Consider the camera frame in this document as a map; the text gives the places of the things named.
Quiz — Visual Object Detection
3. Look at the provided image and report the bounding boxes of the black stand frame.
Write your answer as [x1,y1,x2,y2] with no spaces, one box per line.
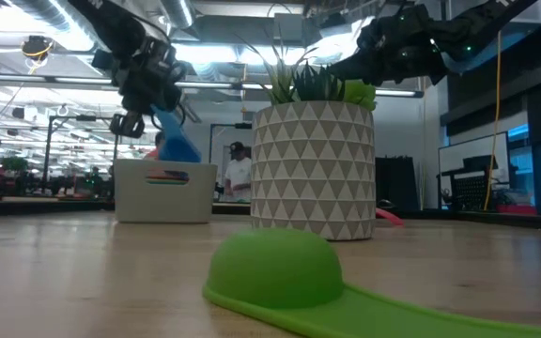
[209,122,254,165]
[41,115,122,193]

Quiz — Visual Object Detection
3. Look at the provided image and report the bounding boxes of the person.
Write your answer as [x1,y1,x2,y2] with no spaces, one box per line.
[223,140,254,204]
[142,131,166,161]

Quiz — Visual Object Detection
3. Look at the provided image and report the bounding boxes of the succulent in triangle-patterned pot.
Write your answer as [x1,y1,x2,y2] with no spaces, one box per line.
[235,32,379,242]

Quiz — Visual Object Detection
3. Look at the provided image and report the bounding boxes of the blue measuring cup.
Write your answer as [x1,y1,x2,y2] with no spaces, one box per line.
[149,104,203,164]

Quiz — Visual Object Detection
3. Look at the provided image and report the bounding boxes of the red measuring cup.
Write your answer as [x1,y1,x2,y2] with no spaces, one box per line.
[375,207,406,228]

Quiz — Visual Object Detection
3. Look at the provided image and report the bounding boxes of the ceiling light strip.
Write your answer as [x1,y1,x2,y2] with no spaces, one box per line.
[0,72,271,90]

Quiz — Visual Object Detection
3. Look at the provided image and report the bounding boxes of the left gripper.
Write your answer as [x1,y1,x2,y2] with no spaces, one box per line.
[90,35,191,140]

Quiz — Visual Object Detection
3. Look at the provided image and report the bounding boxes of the grey plastic basket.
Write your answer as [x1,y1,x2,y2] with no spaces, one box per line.
[113,158,219,224]

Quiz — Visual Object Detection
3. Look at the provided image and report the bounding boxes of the red and black toolbox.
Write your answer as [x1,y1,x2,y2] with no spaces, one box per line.
[494,203,539,217]

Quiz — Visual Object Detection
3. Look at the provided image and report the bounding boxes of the white board panel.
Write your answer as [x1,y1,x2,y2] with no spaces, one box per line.
[438,131,512,207]

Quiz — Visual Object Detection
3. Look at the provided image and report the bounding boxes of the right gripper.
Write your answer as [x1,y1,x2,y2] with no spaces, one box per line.
[327,3,451,86]

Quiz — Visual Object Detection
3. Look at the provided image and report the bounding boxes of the green measuring cup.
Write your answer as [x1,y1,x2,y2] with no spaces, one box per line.
[202,227,541,338]

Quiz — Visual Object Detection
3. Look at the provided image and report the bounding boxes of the green background plant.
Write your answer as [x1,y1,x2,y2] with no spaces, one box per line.
[0,155,31,176]

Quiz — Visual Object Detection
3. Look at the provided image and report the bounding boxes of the silver ceiling duct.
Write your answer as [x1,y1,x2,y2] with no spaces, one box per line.
[160,0,196,29]

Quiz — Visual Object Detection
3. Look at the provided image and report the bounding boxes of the ceiling cable reel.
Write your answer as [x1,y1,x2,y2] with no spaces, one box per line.
[20,35,55,63]

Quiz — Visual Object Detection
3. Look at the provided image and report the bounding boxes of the black cabinet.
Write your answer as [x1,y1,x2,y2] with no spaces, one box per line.
[374,155,421,210]

